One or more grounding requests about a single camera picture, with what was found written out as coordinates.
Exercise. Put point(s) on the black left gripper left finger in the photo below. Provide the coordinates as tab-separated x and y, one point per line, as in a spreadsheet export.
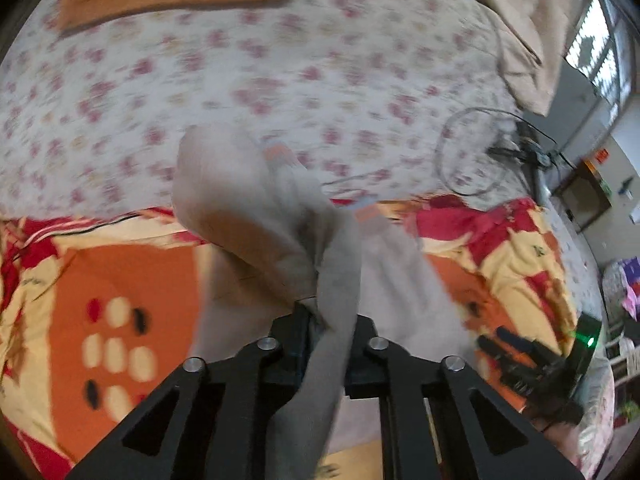
208	420

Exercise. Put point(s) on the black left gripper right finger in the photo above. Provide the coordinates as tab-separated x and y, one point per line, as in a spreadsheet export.
441	420

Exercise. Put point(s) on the beige jacket with striped cuffs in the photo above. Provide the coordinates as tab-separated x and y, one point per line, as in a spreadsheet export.
279	241

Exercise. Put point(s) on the black tripod stand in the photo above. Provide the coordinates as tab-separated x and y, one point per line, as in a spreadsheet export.
534	160

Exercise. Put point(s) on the orange red cartoon blanket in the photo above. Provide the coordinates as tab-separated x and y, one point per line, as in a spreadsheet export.
96	313

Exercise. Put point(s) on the beige curtain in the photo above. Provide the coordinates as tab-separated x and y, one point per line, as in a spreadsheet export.
532	35

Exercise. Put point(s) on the floral white quilt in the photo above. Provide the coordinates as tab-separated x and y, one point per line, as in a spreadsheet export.
386	98

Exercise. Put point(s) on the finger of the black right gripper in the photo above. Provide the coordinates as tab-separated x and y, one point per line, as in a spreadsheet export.
520	342
505	364

